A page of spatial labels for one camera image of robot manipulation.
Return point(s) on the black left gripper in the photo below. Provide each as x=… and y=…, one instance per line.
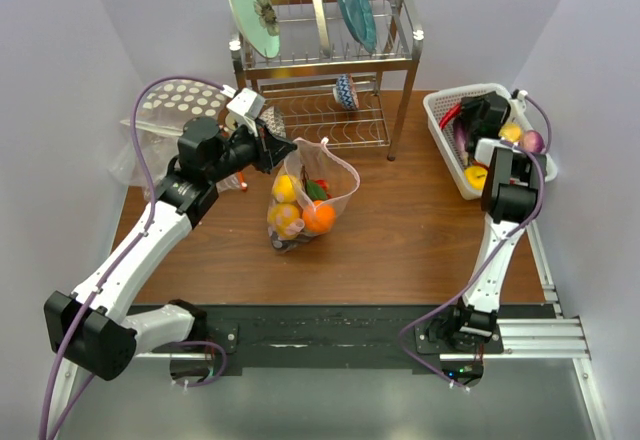
x=268, y=149

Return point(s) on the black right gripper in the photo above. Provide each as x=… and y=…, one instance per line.
x=468, y=105

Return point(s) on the red chili pepper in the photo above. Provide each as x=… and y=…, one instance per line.
x=450, y=115

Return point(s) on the yellow apple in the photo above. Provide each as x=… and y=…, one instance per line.
x=286, y=220

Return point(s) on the clear polka dot zip bag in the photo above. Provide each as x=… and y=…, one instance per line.
x=315, y=161

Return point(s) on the orange fruit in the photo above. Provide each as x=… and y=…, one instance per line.
x=319, y=217

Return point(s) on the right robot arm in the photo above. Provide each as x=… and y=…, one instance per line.
x=512, y=197

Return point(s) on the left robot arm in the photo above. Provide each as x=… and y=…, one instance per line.
x=90, y=327

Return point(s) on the purple eggplant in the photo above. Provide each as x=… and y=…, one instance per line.
x=460, y=132

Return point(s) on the pale yellow fruit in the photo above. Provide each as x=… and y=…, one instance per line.
x=511, y=132

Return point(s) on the cream mug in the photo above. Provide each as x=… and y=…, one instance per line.
x=231, y=123

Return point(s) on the white plastic fruit basket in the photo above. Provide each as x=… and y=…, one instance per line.
x=437, y=105

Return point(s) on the red onion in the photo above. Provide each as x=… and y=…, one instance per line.
x=532, y=141

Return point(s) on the pile of plastic bags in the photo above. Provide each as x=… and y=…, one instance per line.
x=160, y=117

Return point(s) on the grey patterned bowl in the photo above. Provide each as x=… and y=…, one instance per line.
x=274, y=120

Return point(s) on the steel dish rack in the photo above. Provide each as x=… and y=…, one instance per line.
x=300, y=82

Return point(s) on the blue patterned bowl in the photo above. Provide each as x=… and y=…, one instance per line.
x=345, y=93

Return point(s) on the mint green floral plate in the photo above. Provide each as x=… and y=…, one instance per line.
x=257, y=21

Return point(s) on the teal plate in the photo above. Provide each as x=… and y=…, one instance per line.
x=359, y=19

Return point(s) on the beige plate edge-on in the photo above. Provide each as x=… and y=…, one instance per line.
x=325, y=47

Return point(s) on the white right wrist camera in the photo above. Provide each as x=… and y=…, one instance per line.
x=518, y=103

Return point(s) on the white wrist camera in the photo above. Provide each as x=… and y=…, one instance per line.
x=247, y=106
x=518, y=103

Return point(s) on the orange handled tool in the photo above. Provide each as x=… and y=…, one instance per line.
x=242, y=182

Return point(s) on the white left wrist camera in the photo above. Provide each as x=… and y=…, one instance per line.
x=247, y=106

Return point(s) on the aluminium frame rail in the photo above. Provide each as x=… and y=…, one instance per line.
x=528, y=331

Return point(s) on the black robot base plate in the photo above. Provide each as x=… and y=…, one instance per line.
x=346, y=337

